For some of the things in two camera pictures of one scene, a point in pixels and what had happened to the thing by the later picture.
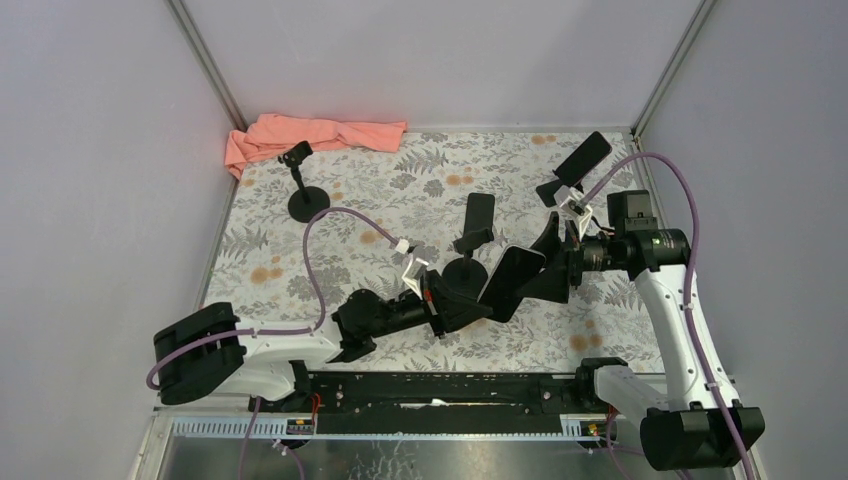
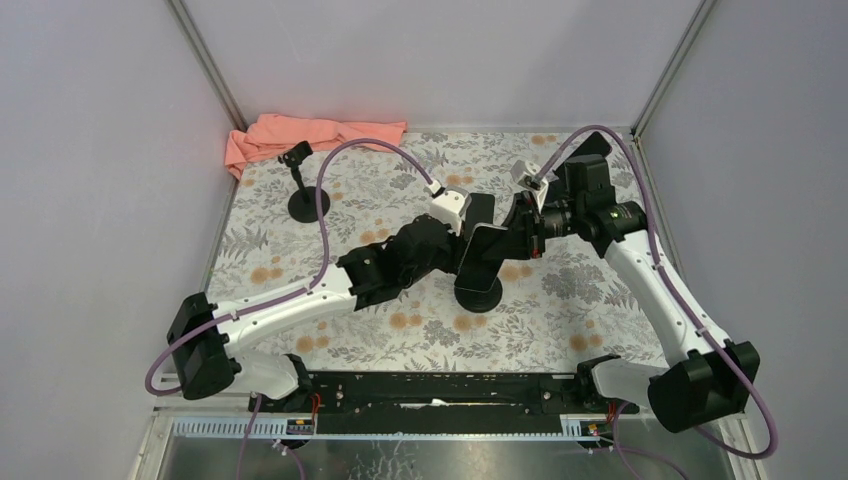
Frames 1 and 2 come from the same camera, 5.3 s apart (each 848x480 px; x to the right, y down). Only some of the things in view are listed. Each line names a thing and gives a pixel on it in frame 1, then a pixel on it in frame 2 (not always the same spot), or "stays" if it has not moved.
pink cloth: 276,135 stays
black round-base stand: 308,201 stays
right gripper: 553,282 to 526,230
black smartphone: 583,159 stays
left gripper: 436,304 to 460,242
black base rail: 430,402 stays
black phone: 479,212 stays
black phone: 509,280 to 482,257
